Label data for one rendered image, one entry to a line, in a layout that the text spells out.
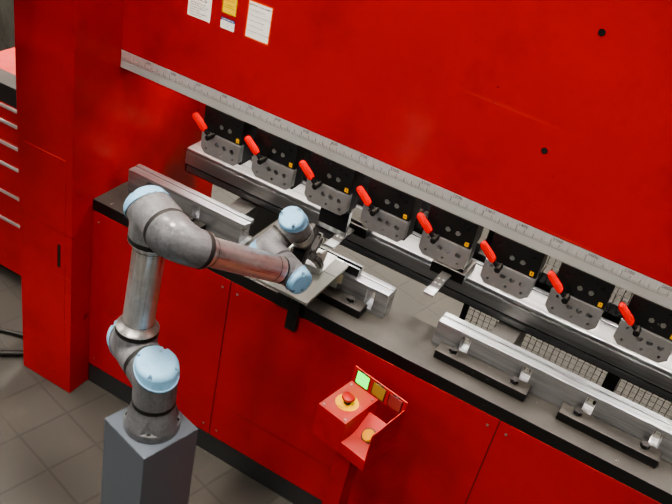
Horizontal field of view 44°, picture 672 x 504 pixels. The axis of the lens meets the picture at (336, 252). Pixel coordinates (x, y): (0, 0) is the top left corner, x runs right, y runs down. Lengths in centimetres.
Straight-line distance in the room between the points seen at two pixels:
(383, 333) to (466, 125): 73
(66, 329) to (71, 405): 34
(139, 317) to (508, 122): 108
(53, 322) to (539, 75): 205
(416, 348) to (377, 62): 88
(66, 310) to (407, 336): 132
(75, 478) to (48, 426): 28
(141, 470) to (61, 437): 109
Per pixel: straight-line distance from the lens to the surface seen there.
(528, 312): 278
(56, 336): 340
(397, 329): 267
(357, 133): 244
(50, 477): 327
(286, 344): 279
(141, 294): 219
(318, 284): 256
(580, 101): 218
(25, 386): 359
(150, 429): 231
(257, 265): 212
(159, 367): 220
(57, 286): 324
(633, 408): 259
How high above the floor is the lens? 251
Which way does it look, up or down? 34 degrees down
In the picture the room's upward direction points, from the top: 13 degrees clockwise
